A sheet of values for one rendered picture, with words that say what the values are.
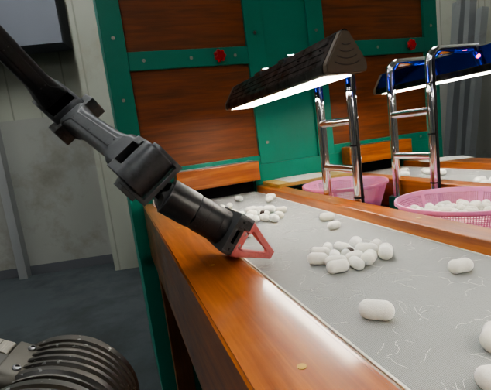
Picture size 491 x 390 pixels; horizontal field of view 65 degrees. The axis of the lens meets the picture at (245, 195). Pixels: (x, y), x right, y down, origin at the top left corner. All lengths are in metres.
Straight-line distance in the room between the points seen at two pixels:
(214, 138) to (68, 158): 2.28
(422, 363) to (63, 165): 3.37
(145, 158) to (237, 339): 0.30
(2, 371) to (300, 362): 0.24
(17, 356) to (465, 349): 0.40
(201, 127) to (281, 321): 1.07
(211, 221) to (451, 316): 0.33
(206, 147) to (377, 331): 1.08
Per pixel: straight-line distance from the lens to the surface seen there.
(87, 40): 3.33
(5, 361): 0.40
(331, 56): 0.70
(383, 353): 0.41
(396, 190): 1.26
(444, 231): 0.72
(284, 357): 0.36
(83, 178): 3.55
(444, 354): 0.42
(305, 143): 1.55
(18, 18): 3.52
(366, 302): 0.46
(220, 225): 0.60
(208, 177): 1.35
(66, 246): 3.70
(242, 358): 0.37
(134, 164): 0.58
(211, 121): 1.42
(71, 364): 0.38
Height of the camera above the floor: 0.96
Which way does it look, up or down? 9 degrees down
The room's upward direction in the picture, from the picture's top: 7 degrees counter-clockwise
